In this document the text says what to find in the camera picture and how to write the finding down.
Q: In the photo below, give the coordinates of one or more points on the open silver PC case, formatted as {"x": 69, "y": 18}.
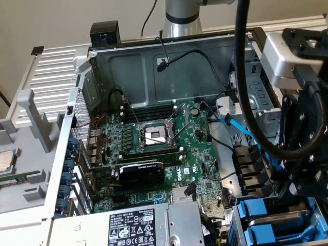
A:
{"x": 128, "y": 77}

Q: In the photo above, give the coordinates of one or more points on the grey parts rack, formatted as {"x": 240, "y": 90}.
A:
{"x": 25, "y": 194}

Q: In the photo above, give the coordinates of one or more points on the green RAM stick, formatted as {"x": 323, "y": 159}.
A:
{"x": 25, "y": 176}

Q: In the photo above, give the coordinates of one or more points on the black plastic ribbed shroud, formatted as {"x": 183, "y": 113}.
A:
{"x": 241, "y": 159}

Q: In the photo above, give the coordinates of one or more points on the silver chipset heatsink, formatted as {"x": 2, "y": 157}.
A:
{"x": 178, "y": 196}

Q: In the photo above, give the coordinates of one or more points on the dark blue slot latch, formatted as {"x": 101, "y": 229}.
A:
{"x": 68, "y": 166}
{"x": 65, "y": 191}
{"x": 70, "y": 154}
{"x": 73, "y": 142}
{"x": 67, "y": 178}
{"x": 62, "y": 205}

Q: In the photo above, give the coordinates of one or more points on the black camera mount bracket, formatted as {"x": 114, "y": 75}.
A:
{"x": 302, "y": 36}

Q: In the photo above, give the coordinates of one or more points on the hard disk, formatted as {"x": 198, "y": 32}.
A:
{"x": 282, "y": 217}

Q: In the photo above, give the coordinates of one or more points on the black graphics card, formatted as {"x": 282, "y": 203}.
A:
{"x": 141, "y": 175}

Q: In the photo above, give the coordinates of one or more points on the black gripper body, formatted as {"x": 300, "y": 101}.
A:
{"x": 305, "y": 123}

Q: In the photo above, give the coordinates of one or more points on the black RAM slot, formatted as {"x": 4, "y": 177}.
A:
{"x": 151, "y": 111}
{"x": 151, "y": 114}
{"x": 173, "y": 163}
{"x": 151, "y": 118}
{"x": 153, "y": 150}
{"x": 173, "y": 159}
{"x": 151, "y": 107}

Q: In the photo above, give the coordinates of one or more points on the small black clip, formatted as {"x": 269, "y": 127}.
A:
{"x": 37, "y": 50}

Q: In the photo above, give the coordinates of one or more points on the silver power supply unit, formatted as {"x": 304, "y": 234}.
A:
{"x": 179, "y": 223}

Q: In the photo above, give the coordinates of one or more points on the silver coin cell battery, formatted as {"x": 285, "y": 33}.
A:
{"x": 195, "y": 111}

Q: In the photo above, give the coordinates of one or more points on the green motherboard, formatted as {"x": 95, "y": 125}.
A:
{"x": 143, "y": 198}

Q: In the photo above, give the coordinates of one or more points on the CPU socket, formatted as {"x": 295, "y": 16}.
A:
{"x": 153, "y": 133}

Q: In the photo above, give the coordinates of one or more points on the blue disk carrier tab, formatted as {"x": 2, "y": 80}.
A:
{"x": 260, "y": 234}

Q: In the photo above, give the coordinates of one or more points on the silver metal disk bay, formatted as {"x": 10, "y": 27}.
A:
{"x": 237, "y": 228}

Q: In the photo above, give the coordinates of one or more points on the silver metal drive cage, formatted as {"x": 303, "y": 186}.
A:
{"x": 256, "y": 87}

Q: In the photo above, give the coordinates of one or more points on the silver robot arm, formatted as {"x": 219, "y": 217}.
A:
{"x": 182, "y": 25}

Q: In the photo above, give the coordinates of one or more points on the silver CPU chip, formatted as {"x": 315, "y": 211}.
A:
{"x": 6, "y": 161}

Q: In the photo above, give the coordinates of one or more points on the thin metal locking lever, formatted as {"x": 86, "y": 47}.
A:
{"x": 155, "y": 140}
{"x": 132, "y": 112}

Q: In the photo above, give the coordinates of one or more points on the silver rear port block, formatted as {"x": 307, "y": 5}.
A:
{"x": 93, "y": 148}

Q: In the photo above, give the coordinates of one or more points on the black plastic box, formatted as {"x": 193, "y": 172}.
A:
{"x": 105, "y": 30}

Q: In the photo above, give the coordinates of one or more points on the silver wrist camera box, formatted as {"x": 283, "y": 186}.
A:
{"x": 276, "y": 59}

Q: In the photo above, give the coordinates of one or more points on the metal socket cover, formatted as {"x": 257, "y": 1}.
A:
{"x": 187, "y": 114}

